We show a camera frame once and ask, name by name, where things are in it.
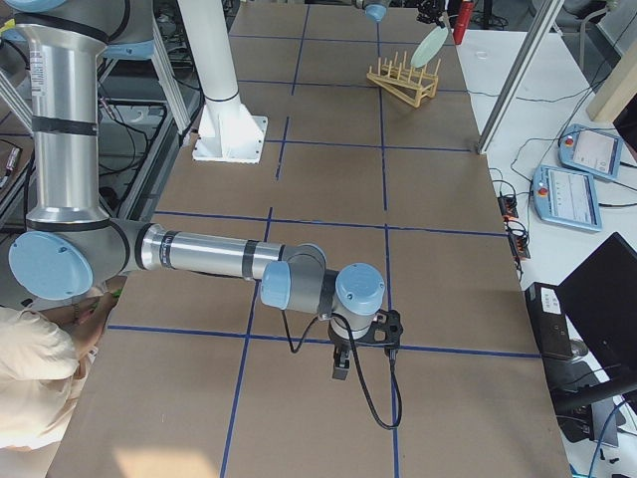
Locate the near blue teach pendant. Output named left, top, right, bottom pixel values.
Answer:
left=532, top=165, right=602, bottom=232

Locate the black monitor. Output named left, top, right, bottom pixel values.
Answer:
left=553, top=232, right=636, bottom=414

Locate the orange black usb hub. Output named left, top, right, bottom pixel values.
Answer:
left=498, top=194, right=519, bottom=220

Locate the black computer box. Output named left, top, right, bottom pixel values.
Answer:
left=525, top=282, right=589, bottom=360

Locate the green ceramic plate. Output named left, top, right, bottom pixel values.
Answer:
left=410, top=26, right=448, bottom=68

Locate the wooden plate rack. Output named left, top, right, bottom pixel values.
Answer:
left=366, top=52, right=441, bottom=109

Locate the red cylinder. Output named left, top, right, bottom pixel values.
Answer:
left=453, top=0, right=474, bottom=45

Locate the person in beige shirt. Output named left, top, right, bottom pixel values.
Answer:
left=1, top=276, right=126, bottom=451

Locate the aluminium frame post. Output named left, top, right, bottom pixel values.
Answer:
left=477, top=0, right=564, bottom=154

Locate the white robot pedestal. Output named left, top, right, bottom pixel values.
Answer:
left=178, top=0, right=268, bottom=163

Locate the blue teach pendant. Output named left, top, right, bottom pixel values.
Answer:
left=558, top=123, right=624, bottom=181
left=532, top=165, right=602, bottom=232

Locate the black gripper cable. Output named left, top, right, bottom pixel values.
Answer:
left=281, top=308, right=403, bottom=430

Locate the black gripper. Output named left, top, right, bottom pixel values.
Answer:
left=416, top=0, right=444, bottom=24
left=327, top=326, right=357, bottom=380

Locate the far blue teach pendant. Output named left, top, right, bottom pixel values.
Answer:
left=558, top=123, right=624, bottom=181

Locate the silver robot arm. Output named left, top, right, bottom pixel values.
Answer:
left=349, top=0, right=446, bottom=28
left=8, top=1, right=401, bottom=379

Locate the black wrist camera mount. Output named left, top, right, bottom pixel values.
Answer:
left=360, top=310, right=404, bottom=351

